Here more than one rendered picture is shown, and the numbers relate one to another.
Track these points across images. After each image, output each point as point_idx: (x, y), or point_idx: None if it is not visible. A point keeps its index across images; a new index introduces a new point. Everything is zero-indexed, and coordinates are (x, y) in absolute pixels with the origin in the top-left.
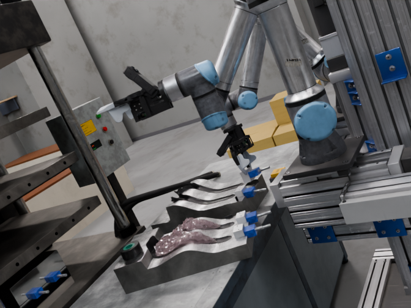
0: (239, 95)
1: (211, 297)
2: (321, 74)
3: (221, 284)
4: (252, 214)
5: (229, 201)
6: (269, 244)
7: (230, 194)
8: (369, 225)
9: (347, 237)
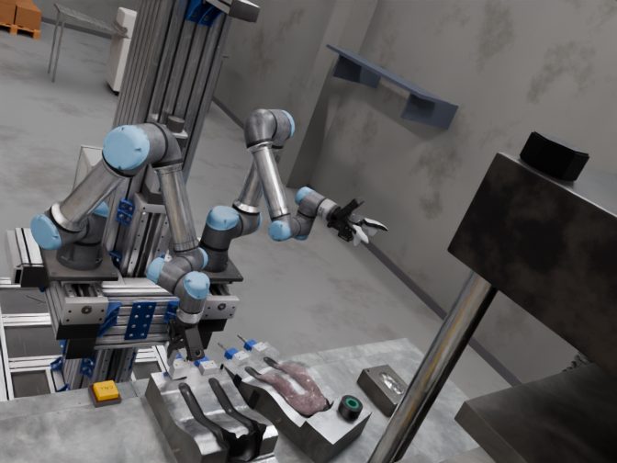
0: (201, 255)
1: (310, 357)
2: (80, 234)
3: (297, 357)
4: (233, 350)
5: (224, 378)
6: None
7: (207, 388)
8: None
9: None
